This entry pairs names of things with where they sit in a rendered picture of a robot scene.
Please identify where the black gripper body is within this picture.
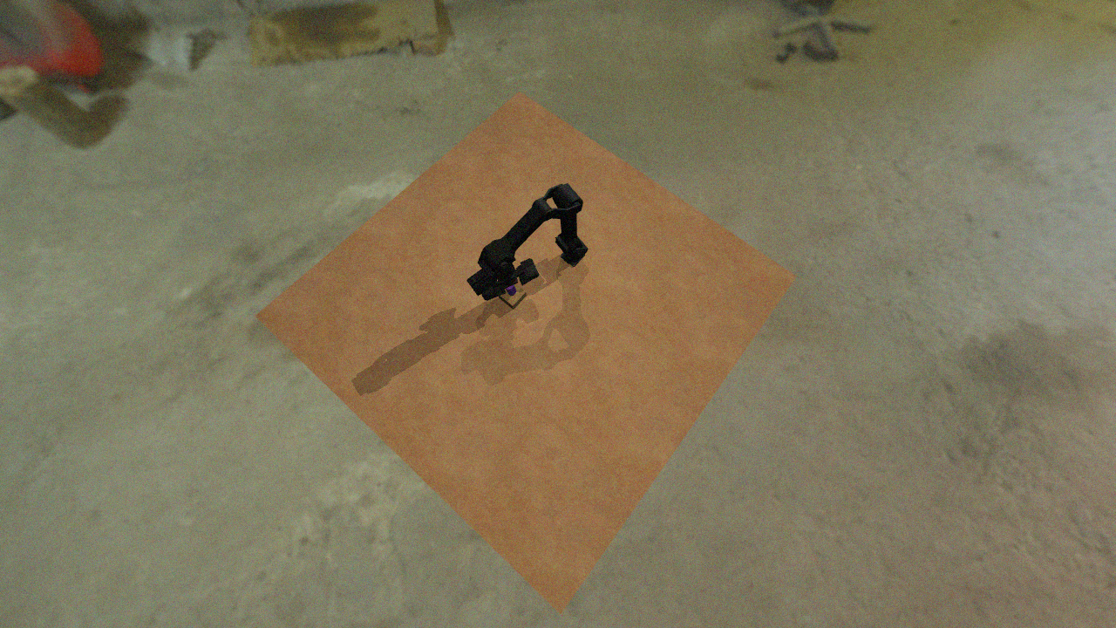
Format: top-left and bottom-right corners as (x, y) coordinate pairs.
(482, 258), (539, 301)

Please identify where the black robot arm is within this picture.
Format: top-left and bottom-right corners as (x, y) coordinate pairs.
(466, 183), (588, 296)

